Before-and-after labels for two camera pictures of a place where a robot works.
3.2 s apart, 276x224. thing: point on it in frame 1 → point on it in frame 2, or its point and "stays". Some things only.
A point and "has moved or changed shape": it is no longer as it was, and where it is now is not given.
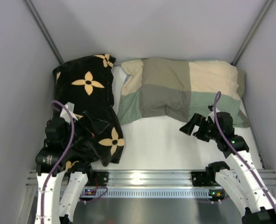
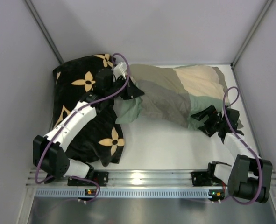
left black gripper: x=82 y=122 → x=129 y=88
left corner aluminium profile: x=43 y=31 stays
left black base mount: x=100 y=178 stays
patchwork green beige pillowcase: x=179 y=89 has moved or changed shape
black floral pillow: x=86 y=85 stays
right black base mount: x=199 y=179 stays
